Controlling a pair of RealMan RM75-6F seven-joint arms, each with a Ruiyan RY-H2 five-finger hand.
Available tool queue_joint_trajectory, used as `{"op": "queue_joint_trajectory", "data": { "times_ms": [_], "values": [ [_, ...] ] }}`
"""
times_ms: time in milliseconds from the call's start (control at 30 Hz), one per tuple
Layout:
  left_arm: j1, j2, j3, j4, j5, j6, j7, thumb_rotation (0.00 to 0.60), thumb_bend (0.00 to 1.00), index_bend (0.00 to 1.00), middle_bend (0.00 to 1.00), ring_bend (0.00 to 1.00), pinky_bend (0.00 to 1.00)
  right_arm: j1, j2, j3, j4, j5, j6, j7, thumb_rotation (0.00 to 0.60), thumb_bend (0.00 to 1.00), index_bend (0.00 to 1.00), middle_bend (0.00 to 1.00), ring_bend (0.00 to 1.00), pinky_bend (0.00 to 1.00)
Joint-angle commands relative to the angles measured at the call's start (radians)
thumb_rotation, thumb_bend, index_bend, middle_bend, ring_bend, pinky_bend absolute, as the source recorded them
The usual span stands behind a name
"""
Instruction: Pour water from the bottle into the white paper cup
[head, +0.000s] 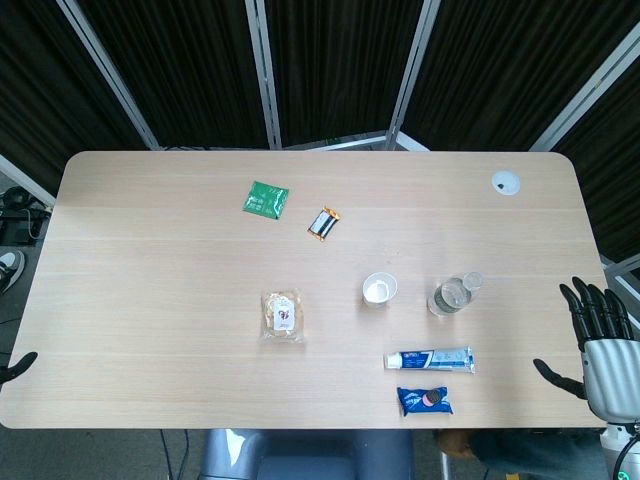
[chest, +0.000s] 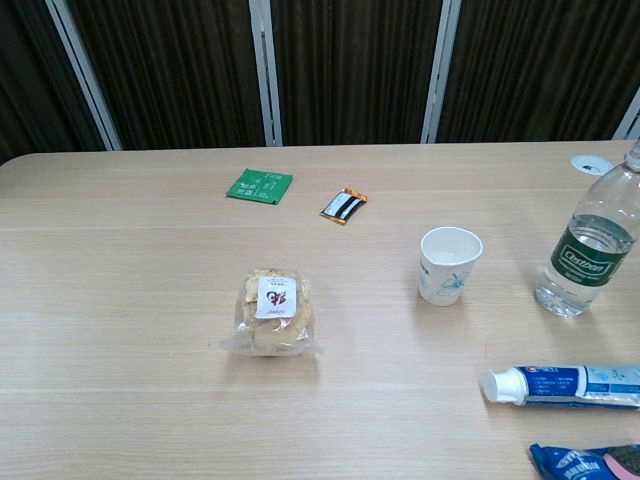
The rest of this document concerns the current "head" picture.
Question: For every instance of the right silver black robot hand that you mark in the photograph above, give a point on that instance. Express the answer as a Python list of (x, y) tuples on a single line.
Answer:
[(612, 380)]

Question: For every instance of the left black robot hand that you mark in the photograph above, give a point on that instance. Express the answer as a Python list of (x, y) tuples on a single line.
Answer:
[(17, 365)]

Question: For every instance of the transparent plastic water bottle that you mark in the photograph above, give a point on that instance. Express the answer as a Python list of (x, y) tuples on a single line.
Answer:
[(450, 297)]

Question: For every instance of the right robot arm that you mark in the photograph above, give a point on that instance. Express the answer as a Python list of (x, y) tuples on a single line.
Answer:
[(620, 450)]

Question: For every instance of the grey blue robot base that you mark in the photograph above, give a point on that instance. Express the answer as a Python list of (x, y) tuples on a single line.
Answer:
[(305, 455)]

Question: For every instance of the white paper cup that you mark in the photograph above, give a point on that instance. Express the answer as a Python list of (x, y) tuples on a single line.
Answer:
[(379, 290)]

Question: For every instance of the grey white sneaker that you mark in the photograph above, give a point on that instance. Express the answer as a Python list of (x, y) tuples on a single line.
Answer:
[(11, 270)]

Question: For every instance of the blue jeans leg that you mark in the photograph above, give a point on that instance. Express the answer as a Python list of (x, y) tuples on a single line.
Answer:
[(540, 457)]

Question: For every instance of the brown shoe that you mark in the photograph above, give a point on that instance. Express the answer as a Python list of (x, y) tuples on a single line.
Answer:
[(452, 442)]

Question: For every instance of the blue white toothpaste tube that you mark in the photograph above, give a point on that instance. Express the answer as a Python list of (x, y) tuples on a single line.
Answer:
[(435, 359)]

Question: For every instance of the blue cookie pack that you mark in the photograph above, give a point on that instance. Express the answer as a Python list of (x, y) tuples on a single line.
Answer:
[(415, 402)]

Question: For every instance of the black fabric screen panel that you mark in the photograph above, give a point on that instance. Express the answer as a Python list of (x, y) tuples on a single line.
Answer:
[(345, 60), (615, 165), (40, 75), (500, 65), (180, 65)]

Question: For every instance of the clear bread packet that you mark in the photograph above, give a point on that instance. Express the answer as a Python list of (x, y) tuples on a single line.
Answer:
[(282, 315)]

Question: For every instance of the green sachet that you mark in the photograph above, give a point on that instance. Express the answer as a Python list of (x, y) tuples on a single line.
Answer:
[(265, 199)]

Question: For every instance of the orange black snack bar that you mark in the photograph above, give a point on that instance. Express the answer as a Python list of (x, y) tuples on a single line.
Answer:
[(324, 224)]

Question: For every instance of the white metal screen post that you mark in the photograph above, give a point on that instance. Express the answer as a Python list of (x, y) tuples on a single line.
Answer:
[(590, 95), (111, 75), (413, 75), (27, 182), (262, 75)]

